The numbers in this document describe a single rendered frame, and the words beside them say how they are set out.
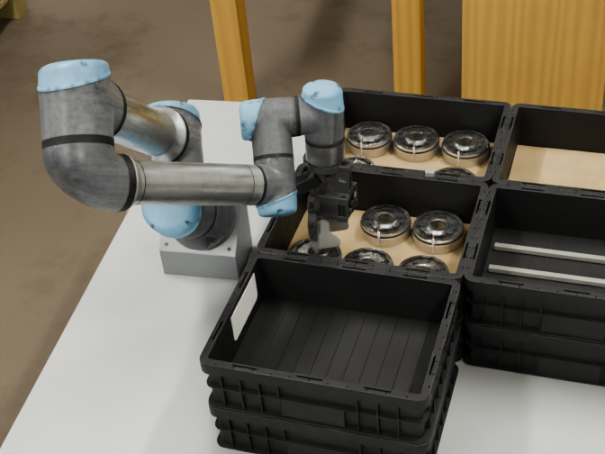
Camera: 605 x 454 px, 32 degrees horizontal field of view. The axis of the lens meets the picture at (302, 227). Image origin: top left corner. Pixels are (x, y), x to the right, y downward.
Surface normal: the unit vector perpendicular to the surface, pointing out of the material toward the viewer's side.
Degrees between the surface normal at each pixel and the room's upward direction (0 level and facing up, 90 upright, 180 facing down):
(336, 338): 0
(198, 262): 90
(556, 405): 0
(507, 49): 90
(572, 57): 90
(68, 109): 46
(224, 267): 90
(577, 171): 0
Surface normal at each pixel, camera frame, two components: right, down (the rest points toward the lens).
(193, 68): -0.08, -0.78
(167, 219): -0.20, 0.05
